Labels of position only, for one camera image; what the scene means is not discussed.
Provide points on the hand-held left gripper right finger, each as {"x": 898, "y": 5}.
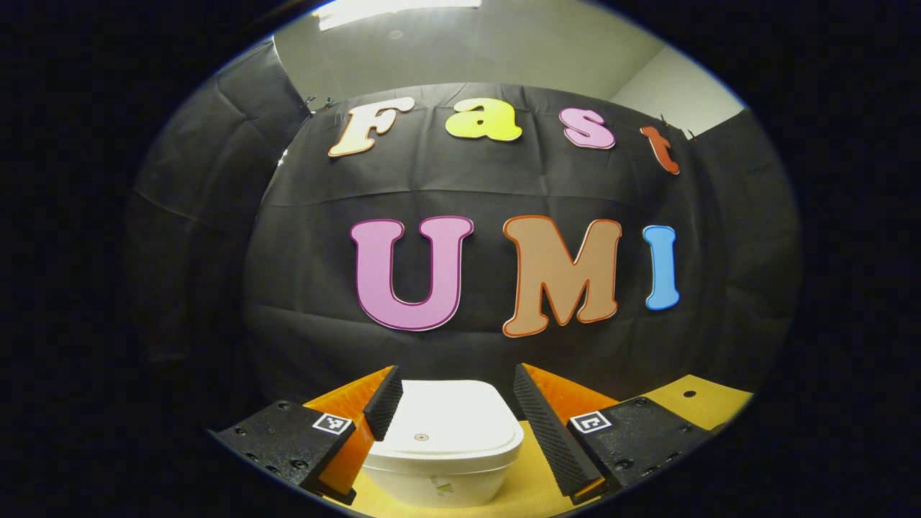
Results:
{"x": 548, "y": 432}

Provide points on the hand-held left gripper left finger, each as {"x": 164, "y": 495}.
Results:
{"x": 385, "y": 399}

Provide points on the white desktop garbage bin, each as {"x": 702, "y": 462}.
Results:
{"x": 446, "y": 432}

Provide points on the black backdrop cloth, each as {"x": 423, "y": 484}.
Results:
{"x": 216, "y": 252}

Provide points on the ceiling light panel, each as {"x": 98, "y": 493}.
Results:
{"x": 399, "y": 11}

